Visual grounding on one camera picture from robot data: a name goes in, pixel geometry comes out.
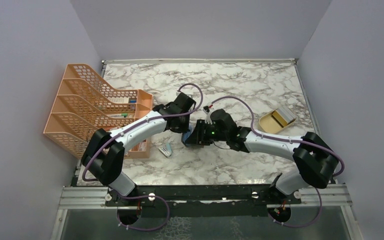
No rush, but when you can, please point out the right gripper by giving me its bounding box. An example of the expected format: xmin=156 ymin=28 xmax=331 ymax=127
xmin=185 ymin=119 xmax=228 ymax=146

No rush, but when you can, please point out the grey card holder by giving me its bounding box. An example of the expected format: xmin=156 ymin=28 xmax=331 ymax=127
xmin=181 ymin=130 xmax=193 ymax=148

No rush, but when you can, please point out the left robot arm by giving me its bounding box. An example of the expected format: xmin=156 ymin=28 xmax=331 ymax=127
xmin=81 ymin=92 xmax=202 ymax=206

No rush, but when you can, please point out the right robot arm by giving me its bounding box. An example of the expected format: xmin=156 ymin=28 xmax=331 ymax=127
xmin=182 ymin=109 xmax=340 ymax=204

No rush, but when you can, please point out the yellow oval card tray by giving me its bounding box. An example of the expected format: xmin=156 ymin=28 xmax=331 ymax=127
xmin=257 ymin=110 xmax=291 ymax=134

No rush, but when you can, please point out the small blue white clip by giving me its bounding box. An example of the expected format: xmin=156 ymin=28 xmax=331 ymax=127
xmin=158 ymin=142 xmax=173 ymax=158

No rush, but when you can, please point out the orange mesh file organizer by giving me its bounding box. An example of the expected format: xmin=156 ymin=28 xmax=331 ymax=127
xmin=43 ymin=63 xmax=154 ymax=159

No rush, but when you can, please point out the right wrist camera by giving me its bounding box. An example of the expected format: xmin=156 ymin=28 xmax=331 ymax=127
xmin=202 ymin=104 xmax=214 ymax=125

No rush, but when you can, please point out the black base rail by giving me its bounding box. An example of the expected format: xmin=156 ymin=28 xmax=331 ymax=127
xmin=59 ymin=183 xmax=352 ymax=220

